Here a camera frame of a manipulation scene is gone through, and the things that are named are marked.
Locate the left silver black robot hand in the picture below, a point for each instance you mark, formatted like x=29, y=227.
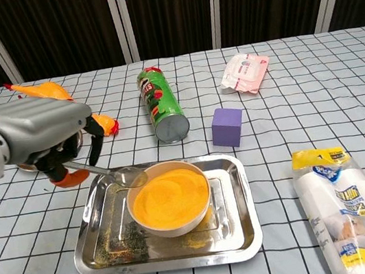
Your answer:
x=38, y=125

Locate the beige bowl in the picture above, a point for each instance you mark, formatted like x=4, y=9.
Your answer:
x=170, y=232

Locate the rectangular stainless steel tray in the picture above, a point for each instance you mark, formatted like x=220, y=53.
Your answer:
x=233, y=240

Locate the light blue checkered tablecloth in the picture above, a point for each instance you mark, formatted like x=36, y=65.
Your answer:
x=304, y=117

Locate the yellow rubber chicken toy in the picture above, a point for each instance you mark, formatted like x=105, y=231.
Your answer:
x=50, y=90

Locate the round stainless steel plate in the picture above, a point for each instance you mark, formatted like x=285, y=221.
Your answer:
x=25, y=167

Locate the green Pringles chips can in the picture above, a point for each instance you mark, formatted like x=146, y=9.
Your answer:
x=159, y=102

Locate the yellow powder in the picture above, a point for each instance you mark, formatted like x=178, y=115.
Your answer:
x=172, y=201

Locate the dark folding screen white frames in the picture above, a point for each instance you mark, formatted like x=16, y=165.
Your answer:
x=165, y=7

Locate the purple foam cube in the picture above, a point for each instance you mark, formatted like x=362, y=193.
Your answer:
x=226, y=130

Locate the pink wet wipes pack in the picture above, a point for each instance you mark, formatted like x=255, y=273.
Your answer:
x=245, y=71

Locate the white rolls plastic package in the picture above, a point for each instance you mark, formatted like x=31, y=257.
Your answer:
x=346, y=208

